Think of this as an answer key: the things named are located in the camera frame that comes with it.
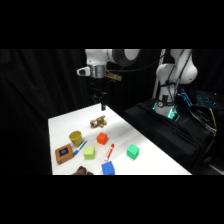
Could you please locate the yellow cup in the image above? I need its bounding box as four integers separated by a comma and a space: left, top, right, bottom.
68, 130, 83, 148

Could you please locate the yellow cable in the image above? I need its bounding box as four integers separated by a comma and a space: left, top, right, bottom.
208, 107, 218, 137

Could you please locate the blue marker pen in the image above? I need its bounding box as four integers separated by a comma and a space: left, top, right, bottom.
72, 139, 89, 157

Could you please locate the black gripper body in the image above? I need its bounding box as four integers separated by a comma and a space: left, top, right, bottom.
89, 77, 108, 105

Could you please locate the blue cube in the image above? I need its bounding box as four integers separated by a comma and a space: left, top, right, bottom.
101, 161, 116, 176

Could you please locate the dark brown plush toy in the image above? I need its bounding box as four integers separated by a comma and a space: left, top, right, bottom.
71, 165, 95, 176

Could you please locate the tan plush toy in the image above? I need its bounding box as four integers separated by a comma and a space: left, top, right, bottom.
89, 114, 108, 129

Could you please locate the brown box with blue screen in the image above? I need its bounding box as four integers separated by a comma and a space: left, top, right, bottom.
54, 143, 74, 165

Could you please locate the red marker pen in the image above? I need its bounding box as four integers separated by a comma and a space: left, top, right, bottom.
103, 143, 115, 163

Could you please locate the black curtain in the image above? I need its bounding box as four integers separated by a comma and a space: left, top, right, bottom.
0, 49, 224, 176

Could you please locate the black cloth covered stand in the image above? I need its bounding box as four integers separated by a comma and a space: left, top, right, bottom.
122, 99, 224, 176

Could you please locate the lime green cube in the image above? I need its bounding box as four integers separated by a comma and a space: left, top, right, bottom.
83, 145, 96, 161

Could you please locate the green base light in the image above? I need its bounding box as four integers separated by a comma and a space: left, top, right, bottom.
152, 101, 181, 122

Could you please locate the tan wrist connector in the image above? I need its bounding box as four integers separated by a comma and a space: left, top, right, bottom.
106, 70, 123, 83

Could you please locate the cyan backlit keyboard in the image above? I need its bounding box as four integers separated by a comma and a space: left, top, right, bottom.
179, 88, 222, 109

